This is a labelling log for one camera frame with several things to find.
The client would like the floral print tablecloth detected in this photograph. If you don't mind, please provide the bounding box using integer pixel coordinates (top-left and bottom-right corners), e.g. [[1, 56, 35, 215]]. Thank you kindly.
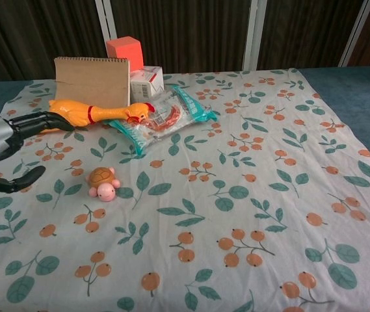
[[0, 67, 370, 312]]

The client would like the white red medicine box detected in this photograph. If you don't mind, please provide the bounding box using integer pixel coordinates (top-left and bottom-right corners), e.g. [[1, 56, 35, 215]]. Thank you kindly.
[[129, 66, 165, 101]]

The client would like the folding screen partition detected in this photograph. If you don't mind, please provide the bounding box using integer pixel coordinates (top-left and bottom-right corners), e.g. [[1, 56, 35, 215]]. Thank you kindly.
[[0, 0, 370, 88]]

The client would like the brown spiral notebook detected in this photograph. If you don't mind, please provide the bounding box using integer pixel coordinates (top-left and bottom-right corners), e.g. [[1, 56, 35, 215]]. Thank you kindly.
[[53, 57, 131, 108]]

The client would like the yellow rubber chicken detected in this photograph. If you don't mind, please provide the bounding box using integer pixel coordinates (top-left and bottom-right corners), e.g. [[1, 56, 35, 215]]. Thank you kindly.
[[40, 99, 157, 135]]

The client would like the orange cube block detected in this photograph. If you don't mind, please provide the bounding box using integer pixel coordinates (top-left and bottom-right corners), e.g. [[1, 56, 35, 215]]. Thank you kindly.
[[105, 36, 146, 72]]

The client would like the small pink turtle toy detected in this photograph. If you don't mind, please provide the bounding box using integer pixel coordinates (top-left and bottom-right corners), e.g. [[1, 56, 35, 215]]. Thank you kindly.
[[85, 166, 122, 203]]

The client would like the teal clear snack packet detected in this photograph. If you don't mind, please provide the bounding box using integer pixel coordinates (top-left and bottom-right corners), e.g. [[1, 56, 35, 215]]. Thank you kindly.
[[107, 85, 220, 157]]

